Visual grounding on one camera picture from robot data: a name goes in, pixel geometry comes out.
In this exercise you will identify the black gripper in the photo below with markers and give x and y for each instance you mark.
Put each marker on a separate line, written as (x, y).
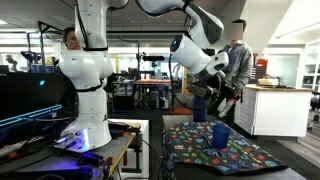
(215, 86)

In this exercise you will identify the white red-capped marker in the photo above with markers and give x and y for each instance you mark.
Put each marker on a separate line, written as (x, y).
(226, 107)

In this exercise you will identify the person behind robot arm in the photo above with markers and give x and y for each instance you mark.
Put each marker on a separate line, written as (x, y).
(71, 42)

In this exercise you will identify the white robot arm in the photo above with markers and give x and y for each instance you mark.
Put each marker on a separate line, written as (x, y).
(86, 68)

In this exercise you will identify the blue plastic cup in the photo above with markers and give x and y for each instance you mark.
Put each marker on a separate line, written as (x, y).
(220, 136)

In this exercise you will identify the navy blue water bottle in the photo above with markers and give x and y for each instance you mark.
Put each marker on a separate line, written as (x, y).
(200, 109)

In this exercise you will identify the person in grey hoodie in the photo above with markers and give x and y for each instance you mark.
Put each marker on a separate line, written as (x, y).
(238, 72)

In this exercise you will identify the white drawer cabinet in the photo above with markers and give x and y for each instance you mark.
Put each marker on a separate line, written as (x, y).
(267, 111)

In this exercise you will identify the patterned space-print cloth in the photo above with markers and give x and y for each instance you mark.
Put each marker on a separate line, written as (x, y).
(191, 143)

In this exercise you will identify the orange-topped workbench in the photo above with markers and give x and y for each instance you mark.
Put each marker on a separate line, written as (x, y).
(151, 94)

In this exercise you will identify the black monitor with teal lines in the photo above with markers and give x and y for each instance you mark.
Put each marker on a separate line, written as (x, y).
(27, 95)

